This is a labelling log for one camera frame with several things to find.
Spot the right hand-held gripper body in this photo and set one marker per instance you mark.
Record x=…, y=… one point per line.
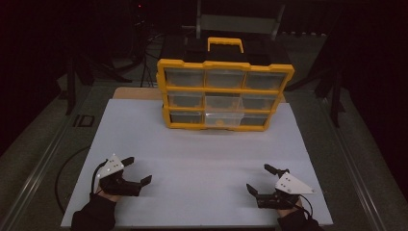
x=292, y=186

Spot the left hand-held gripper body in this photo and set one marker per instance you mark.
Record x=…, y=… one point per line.
x=110, y=166

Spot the clear plastic drawer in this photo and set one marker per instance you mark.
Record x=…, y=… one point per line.
x=224, y=117

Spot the yellow black storage organizer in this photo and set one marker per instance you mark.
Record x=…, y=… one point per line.
x=162, y=96

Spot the person's right hand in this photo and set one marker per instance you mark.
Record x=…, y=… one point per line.
x=287, y=212

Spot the person's left hand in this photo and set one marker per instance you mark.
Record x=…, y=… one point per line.
x=108, y=195

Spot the wooden table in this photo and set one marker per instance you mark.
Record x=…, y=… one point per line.
x=136, y=93

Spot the black tripod stand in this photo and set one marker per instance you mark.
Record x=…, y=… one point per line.
x=71, y=93
x=335, y=96

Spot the grid of translucent organizer drawers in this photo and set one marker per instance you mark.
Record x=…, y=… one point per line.
x=184, y=78

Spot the grey metal floor rail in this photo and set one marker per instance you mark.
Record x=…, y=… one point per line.
x=349, y=160
x=41, y=160

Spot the grey metal frame stand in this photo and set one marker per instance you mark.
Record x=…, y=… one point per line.
x=235, y=22

